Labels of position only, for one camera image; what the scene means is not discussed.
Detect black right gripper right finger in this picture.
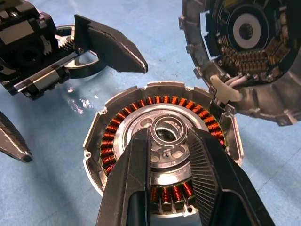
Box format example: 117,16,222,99
186,128,276,226

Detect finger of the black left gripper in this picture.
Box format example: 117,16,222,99
0,110,33,163
74,14,149,74

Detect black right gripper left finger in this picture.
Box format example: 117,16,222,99
96,128,151,226

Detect black spoked rotor ring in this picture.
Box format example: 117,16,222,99
55,24,102,80

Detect silver motor lid circuit board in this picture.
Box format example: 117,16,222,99
178,0,301,128

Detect silver motor housing copper coils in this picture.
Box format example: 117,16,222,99
82,81,244,216

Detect blue table cover sheet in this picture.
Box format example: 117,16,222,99
0,0,301,226

